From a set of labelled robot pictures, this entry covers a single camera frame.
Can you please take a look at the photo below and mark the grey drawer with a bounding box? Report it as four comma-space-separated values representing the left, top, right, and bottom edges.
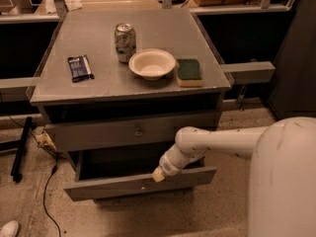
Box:
64, 150, 216, 201
46, 111, 221, 152

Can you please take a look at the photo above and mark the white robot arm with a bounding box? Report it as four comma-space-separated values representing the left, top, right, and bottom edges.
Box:
152, 117, 316, 237

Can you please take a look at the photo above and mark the grey top drawer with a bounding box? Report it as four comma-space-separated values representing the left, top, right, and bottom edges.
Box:
46, 111, 221, 152

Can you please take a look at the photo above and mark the grey drawer cabinet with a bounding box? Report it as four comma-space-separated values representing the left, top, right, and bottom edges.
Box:
25, 7, 235, 202

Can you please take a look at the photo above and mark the green yellow sponge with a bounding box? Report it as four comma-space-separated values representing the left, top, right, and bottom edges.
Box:
176, 59, 202, 87

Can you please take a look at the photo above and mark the white paper bowl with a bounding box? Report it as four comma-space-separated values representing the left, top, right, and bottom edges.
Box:
128, 48, 177, 80

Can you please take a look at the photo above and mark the white power strip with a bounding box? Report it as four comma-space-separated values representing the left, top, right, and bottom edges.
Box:
36, 132, 56, 151

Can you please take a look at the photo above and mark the dark blue snack packet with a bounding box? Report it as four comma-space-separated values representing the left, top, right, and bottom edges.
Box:
67, 55, 95, 83

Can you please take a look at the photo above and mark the green silver soda can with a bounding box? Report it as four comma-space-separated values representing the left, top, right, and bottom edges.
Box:
115, 23, 136, 63

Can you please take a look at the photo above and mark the black bar on floor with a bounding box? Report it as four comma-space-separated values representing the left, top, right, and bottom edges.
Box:
11, 117, 33, 183

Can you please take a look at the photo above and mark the white shoe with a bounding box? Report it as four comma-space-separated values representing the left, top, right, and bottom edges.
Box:
0, 220, 20, 237

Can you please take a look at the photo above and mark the white cloth on counter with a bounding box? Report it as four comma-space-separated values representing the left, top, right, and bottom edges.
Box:
64, 0, 82, 11

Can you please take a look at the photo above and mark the black floor cable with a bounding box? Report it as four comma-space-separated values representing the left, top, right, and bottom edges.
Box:
0, 92, 63, 237

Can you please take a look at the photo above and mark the grey right rail beam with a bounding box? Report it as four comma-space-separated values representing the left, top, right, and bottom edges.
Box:
221, 61, 276, 85

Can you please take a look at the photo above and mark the grey rail beam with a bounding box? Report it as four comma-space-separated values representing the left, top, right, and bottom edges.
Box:
221, 61, 276, 85
0, 77, 39, 103

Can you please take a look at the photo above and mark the grey left rail beam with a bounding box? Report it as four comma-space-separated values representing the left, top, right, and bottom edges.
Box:
0, 77, 39, 103

